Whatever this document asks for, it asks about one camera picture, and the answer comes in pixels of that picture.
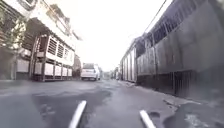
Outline white car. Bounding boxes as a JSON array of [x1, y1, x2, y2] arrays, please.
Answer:
[[80, 62, 102, 82]]

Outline robot's own part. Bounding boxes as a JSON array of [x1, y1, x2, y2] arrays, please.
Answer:
[[67, 99, 88, 128], [139, 109, 157, 128]]

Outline grey asphalt road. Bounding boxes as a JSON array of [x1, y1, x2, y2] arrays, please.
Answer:
[[0, 78, 224, 128]]

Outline building with fenced balcony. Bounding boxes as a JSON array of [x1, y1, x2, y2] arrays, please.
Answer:
[[0, 0, 83, 82]]

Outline long grey wall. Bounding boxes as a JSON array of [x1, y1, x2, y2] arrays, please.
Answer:
[[118, 0, 224, 101]]

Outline overhead wires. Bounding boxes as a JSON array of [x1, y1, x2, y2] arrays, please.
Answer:
[[143, 0, 168, 34]]

